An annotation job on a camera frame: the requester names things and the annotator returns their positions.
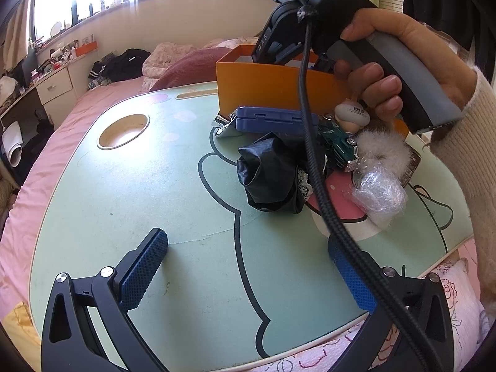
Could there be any maroon pillow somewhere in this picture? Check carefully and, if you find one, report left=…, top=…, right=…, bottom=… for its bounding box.
left=149, top=47, right=237, bottom=93

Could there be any person's right forearm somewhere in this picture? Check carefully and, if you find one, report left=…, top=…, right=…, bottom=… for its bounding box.
left=428, top=66, right=496, bottom=318

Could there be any black braided cable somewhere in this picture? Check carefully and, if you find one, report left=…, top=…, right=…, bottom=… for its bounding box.
left=296, top=6, right=417, bottom=372

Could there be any orange storage box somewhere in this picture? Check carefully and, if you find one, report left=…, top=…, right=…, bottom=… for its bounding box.
left=73, top=42, right=97, bottom=58

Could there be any beige narrow curtain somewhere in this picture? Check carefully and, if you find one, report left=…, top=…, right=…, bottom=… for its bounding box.
left=0, top=0, right=37, bottom=70

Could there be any black clothes pile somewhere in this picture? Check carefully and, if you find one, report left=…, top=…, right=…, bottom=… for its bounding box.
left=88, top=48, right=152, bottom=84

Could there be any white fluffy pompom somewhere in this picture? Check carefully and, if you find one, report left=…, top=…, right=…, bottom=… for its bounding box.
left=356, top=129, right=412, bottom=171

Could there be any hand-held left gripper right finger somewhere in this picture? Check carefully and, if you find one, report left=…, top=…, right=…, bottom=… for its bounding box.
left=327, top=236, right=455, bottom=372

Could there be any white desk with drawers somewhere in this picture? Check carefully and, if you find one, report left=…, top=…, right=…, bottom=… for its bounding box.
left=0, top=60, right=95, bottom=125

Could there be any green cartoon print desktop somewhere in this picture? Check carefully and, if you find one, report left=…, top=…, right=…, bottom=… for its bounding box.
left=29, top=81, right=477, bottom=361

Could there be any blue rectangular case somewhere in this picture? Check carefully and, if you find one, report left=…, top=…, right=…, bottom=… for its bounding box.
left=233, top=106, right=319, bottom=135

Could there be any person's right hand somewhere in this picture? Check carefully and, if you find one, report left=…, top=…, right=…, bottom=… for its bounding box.
left=334, top=7, right=478, bottom=122

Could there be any green toy car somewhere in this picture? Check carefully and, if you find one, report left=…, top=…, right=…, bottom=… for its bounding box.
left=318, top=118, right=363, bottom=171

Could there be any orange cardboard box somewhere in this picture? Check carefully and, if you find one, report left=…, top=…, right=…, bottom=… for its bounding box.
left=216, top=44, right=409, bottom=137

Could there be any clear plastic wrap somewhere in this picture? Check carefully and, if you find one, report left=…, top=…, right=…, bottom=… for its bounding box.
left=343, top=165, right=407, bottom=231

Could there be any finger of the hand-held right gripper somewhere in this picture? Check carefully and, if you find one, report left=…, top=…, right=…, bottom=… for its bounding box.
left=273, top=42, right=309, bottom=66

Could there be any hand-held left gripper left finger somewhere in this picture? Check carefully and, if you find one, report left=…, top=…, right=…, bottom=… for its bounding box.
left=40, top=227, right=170, bottom=372

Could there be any black monitor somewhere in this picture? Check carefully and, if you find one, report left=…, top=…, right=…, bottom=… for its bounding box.
left=21, top=48, right=39, bottom=86

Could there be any shiny silver metal piece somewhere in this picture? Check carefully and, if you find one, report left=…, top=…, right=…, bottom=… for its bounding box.
left=211, top=112, right=243, bottom=139

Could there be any rolled white mat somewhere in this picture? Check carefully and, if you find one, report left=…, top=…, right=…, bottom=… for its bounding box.
left=1, top=121, right=24, bottom=167

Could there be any black shiny bag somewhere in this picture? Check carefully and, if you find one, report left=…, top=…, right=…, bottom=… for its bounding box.
left=237, top=132, right=328, bottom=215

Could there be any pink bed sheet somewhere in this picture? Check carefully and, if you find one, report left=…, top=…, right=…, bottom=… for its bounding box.
left=0, top=75, right=156, bottom=372

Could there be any white round head figurine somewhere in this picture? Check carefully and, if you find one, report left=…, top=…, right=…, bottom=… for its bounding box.
left=334, top=103, right=370, bottom=134

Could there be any pink floral duvet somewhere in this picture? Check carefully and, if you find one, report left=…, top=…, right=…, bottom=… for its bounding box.
left=141, top=36, right=491, bottom=372

